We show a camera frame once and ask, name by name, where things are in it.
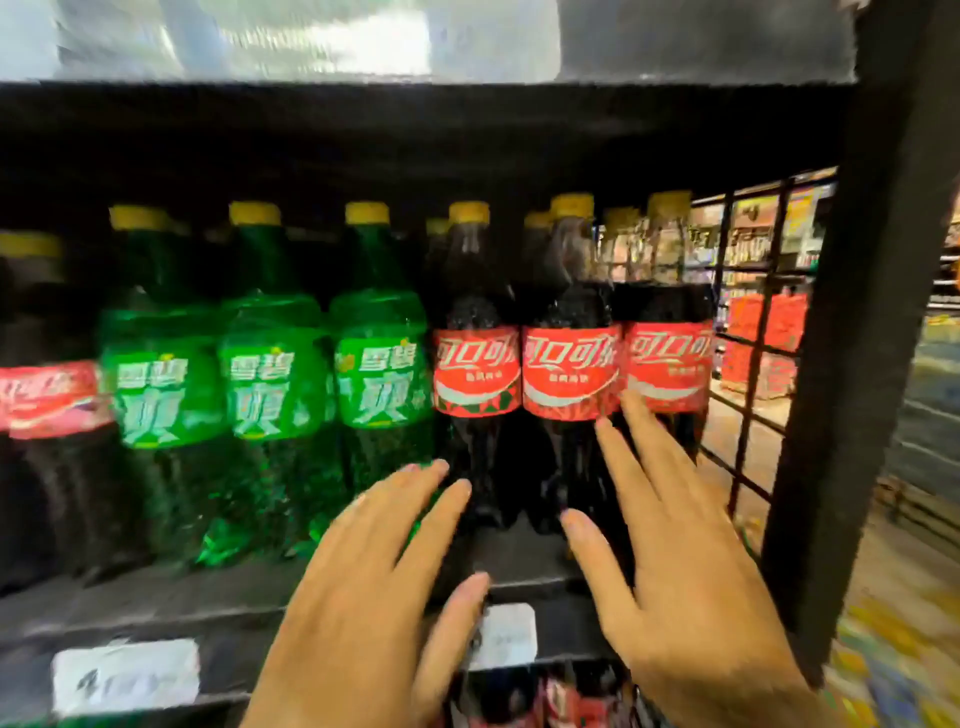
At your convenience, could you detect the person's right hand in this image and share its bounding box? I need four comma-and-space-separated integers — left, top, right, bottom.
558, 389, 815, 699

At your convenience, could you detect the person's left hand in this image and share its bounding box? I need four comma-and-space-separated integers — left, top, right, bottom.
239, 458, 493, 728

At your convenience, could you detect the row of red-label cola bottles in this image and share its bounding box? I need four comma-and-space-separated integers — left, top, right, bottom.
448, 663, 635, 728

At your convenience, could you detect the bright green soda bottle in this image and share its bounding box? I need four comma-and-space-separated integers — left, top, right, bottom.
97, 206, 226, 568
328, 200, 436, 496
217, 200, 339, 560

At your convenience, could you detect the small red-label cola bottle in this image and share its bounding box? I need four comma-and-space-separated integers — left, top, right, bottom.
521, 193, 624, 534
622, 191, 715, 459
431, 200, 524, 530

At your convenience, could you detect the black metal shelf rack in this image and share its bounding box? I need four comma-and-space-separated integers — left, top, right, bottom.
0, 0, 960, 728

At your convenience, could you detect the small white price tag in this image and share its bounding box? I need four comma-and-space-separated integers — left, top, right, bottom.
50, 638, 202, 718
464, 603, 540, 671

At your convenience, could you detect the black wire mesh panel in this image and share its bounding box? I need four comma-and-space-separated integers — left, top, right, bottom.
689, 168, 838, 541

